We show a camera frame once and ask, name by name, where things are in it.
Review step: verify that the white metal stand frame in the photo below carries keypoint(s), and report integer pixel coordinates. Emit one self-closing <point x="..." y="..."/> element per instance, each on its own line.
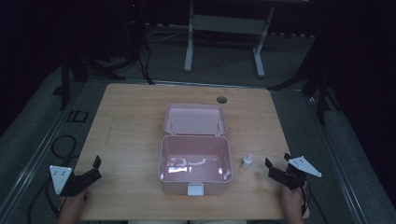
<point x="226" y="25"/>

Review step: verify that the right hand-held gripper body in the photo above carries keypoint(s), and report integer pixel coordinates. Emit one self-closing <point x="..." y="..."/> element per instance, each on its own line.
<point x="294" y="174"/>

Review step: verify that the pink plastic box with lid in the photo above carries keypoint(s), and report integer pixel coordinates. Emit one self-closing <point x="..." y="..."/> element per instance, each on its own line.
<point x="195" y="149"/>

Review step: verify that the person's left hand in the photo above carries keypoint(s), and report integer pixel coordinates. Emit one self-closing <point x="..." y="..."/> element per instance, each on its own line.
<point x="77" y="200"/>

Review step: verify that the person's right hand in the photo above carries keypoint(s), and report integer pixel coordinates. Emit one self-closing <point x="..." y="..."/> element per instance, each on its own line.
<point x="294" y="197"/>

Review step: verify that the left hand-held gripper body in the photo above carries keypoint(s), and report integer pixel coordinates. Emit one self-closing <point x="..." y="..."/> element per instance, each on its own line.
<point x="67" y="183"/>

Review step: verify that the small white dropper bottle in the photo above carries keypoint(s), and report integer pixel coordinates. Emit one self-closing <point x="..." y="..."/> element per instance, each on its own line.
<point x="247" y="161"/>

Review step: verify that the black tripod stand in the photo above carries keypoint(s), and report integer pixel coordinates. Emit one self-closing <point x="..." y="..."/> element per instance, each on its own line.
<point x="314" y="84"/>
<point x="81" y="68"/>

